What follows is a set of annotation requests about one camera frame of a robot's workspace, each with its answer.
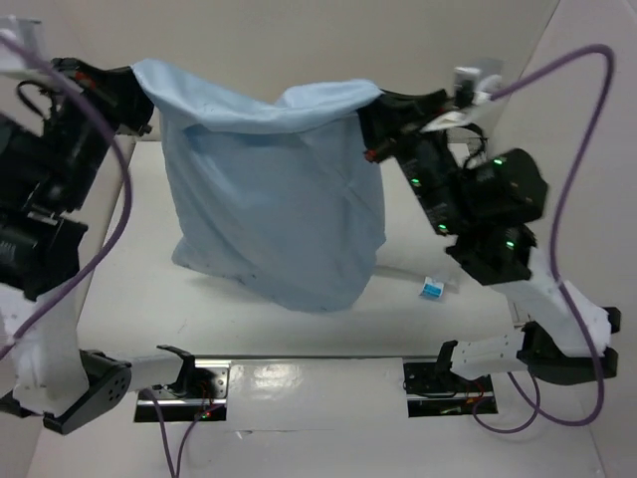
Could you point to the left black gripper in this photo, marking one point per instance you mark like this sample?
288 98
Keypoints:
119 90

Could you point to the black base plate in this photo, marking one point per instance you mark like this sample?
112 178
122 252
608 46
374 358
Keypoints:
207 394
431 395

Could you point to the white pillow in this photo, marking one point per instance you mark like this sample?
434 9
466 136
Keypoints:
449 276

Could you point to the blue white pillow label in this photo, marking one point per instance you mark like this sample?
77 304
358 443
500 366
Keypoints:
432 289

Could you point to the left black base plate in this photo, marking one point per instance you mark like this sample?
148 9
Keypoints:
207 394

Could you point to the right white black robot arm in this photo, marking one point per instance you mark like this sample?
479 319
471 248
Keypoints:
488 210

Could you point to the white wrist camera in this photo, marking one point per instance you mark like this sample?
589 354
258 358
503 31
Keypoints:
473 87
28 34

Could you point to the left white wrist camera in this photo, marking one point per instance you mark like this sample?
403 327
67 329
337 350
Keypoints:
28 34

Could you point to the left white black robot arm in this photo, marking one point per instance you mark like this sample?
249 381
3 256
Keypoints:
44 178

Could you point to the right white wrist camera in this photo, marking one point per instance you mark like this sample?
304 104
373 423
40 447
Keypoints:
473 87

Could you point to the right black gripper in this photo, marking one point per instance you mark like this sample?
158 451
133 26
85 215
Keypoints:
380 129

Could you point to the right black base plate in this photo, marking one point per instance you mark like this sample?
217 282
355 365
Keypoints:
431 395

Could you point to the light blue pillowcase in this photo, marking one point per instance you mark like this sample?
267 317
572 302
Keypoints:
274 196

